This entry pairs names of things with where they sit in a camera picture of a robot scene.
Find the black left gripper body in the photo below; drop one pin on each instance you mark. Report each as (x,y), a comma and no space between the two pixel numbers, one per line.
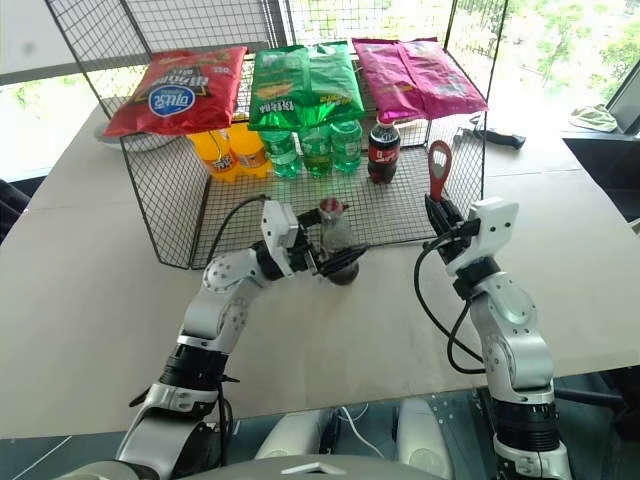
(303,255)

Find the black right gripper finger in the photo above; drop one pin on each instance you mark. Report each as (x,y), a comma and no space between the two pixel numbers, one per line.
(432,212)
(449,212)

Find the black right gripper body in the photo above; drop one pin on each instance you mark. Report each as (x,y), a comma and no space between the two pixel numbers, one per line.
(454,239)

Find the glass bottle with red cap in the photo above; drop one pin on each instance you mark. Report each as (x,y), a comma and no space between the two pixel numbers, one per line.
(338,235)

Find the red bottle opener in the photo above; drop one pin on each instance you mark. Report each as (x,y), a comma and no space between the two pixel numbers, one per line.
(439,187)

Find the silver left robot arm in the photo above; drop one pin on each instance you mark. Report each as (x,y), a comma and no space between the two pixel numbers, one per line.
(220,310)

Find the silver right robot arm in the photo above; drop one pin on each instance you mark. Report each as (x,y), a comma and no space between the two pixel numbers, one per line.
(515,340)

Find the green soda bottle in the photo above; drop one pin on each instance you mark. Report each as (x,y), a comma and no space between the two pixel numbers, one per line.
(282,155)
(346,145)
(316,152)

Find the cola bottle with red label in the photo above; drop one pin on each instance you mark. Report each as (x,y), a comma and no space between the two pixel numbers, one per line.
(383,156)

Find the orange soda bottle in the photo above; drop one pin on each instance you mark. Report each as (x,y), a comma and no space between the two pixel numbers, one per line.
(215,156)
(250,155)

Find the magenta chips bag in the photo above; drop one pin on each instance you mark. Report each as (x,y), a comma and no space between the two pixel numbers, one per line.
(390,80)
(450,85)

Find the green chips bag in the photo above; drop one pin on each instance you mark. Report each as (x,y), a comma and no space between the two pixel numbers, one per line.
(275,90)
(335,85)

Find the black side table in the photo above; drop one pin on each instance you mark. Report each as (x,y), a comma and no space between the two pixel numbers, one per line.
(607,165)

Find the pale green cloth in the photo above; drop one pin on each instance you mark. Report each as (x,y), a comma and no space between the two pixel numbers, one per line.
(594,118)

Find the silver rounded robot leg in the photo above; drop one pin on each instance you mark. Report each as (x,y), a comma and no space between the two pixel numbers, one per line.
(425,440)
(295,437)

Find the red chips bag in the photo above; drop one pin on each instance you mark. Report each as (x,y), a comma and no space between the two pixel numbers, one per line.
(175,95)

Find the grey round plate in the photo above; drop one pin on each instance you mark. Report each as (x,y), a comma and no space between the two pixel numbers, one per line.
(137,143)

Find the grey robot torso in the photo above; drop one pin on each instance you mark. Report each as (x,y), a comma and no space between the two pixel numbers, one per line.
(225,470)

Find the dark object at table edge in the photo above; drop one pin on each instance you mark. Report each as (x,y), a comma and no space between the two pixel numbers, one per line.
(10,207)

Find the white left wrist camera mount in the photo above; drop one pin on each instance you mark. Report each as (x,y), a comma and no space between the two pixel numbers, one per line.
(278,225)

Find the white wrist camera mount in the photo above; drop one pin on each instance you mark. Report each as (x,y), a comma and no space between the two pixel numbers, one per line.
(278,225)
(490,225)

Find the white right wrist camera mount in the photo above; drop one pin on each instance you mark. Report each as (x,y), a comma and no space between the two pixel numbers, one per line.
(490,225)

